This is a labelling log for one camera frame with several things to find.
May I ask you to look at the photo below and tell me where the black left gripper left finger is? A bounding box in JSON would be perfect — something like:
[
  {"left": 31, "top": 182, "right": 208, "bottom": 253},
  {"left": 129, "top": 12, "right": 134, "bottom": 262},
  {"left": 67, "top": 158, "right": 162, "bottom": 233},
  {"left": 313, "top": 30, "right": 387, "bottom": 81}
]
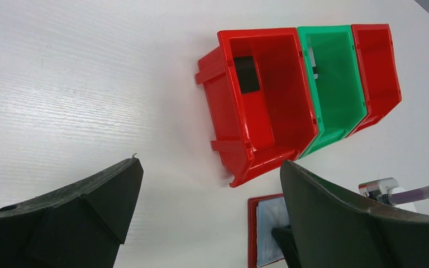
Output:
[{"left": 0, "top": 157, "right": 144, "bottom": 267}]

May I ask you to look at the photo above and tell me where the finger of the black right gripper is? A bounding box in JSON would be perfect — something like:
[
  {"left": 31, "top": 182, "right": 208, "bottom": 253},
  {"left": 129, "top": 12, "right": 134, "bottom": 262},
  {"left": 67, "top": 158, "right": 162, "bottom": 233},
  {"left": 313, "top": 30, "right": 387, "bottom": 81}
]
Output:
[{"left": 271, "top": 226, "right": 302, "bottom": 268}]

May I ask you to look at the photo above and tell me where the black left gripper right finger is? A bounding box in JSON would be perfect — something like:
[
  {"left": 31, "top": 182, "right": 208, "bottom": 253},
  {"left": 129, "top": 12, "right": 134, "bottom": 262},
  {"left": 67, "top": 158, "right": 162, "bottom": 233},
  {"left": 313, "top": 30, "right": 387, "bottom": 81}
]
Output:
[{"left": 280, "top": 160, "right": 429, "bottom": 267}]

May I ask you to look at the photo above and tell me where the red leather card holder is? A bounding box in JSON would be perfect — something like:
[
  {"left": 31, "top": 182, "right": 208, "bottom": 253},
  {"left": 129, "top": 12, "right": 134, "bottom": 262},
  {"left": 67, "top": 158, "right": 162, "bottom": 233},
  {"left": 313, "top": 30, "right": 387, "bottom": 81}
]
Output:
[{"left": 247, "top": 194, "right": 284, "bottom": 267}]

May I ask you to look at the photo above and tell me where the red plastic bin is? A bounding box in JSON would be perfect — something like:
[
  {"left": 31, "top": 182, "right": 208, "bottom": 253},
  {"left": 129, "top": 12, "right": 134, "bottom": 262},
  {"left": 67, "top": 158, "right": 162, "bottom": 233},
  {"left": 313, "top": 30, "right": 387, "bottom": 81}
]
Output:
[
  {"left": 195, "top": 27, "right": 318, "bottom": 188},
  {"left": 348, "top": 24, "right": 402, "bottom": 137}
]

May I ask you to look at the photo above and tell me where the grey card with stripe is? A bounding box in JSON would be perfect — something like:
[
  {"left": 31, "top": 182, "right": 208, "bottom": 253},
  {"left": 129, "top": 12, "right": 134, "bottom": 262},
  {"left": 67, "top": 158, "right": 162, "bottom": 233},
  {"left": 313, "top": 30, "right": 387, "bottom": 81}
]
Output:
[{"left": 308, "top": 46, "right": 318, "bottom": 80}]

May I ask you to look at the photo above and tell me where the black card in bin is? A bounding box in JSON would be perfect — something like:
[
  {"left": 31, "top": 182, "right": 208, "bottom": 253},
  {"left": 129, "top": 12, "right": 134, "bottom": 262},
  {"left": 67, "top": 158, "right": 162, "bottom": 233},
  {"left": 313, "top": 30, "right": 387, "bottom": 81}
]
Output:
[{"left": 234, "top": 56, "right": 260, "bottom": 94}]

